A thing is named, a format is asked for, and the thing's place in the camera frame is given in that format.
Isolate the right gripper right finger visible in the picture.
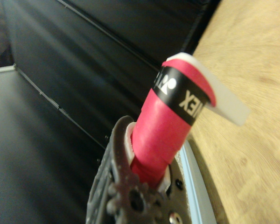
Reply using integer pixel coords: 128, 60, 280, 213
157, 149, 192, 224

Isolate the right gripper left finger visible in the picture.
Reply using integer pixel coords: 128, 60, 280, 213
85, 115, 160, 224

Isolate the white scoop with red handle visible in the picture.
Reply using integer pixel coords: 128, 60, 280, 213
129, 52, 251, 189

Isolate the blue litter tray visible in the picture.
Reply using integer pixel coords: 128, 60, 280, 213
175, 142, 210, 224

